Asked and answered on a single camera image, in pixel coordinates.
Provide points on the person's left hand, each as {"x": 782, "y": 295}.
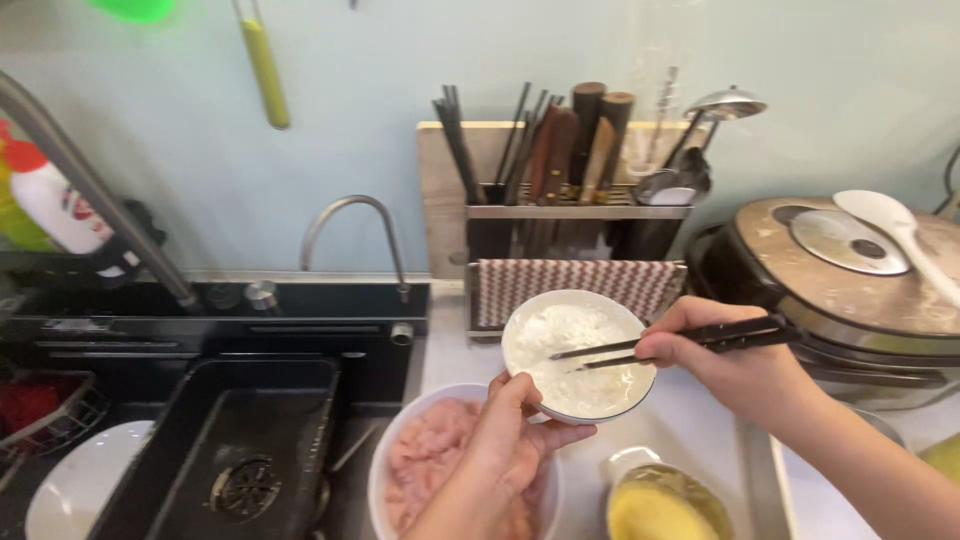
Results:
{"x": 504, "y": 450}

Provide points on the person's right hand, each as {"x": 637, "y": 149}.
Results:
{"x": 739, "y": 367}

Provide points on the black chopstick with metal tip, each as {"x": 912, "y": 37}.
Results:
{"x": 607, "y": 363}
{"x": 600, "y": 347}

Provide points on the white bowl with dark rim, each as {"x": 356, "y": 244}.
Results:
{"x": 525, "y": 315}

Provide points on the pink minced meat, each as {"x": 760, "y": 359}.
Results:
{"x": 424, "y": 457}

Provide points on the white starch powder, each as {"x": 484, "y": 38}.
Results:
{"x": 577, "y": 375}

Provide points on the large white bowl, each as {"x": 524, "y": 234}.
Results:
{"x": 382, "y": 465}

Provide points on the black and bronze rice cooker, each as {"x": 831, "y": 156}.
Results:
{"x": 847, "y": 300}

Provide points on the small steel sink button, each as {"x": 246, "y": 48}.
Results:
{"x": 401, "y": 334}

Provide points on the glass jar with yellow contents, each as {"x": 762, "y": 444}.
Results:
{"x": 660, "y": 502}

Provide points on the red white zigzag cloth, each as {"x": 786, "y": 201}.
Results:
{"x": 577, "y": 281}

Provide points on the black spatula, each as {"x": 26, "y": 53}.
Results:
{"x": 686, "y": 176}

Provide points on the white rice paddle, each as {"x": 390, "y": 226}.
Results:
{"x": 896, "y": 225}

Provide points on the black and steel utensil holder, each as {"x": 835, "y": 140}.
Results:
{"x": 577, "y": 229}

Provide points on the yellow-green fruit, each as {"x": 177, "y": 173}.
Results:
{"x": 943, "y": 457}

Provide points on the clear plastic utensil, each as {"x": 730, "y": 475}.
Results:
{"x": 658, "y": 127}

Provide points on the wooden cutting board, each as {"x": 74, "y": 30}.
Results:
{"x": 442, "y": 202}

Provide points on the steel sink drain strainer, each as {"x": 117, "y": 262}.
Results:
{"x": 245, "y": 489}

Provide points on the steel ladle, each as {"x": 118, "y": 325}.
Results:
{"x": 726, "y": 105}

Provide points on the black sink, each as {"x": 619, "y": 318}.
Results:
{"x": 225, "y": 405}

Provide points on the round steel sink knob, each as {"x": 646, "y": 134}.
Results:
{"x": 261, "y": 296}

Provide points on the small curved steel faucet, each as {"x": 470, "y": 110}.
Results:
{"x": 360, "y": 201}

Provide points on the bundle of black chopsticks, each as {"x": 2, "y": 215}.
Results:
{"x": 459, "y": 154}

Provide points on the white plate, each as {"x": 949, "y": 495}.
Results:
{"x": 82, "y": 487}

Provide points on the large grey faucet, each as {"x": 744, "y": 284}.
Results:
{"x": 82, "y": 180}

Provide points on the white bottle with red cap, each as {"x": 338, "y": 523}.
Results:
{"x": 56, "y": 206}

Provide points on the green plastic object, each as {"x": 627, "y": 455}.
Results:
{"x": 133, "y": 9}

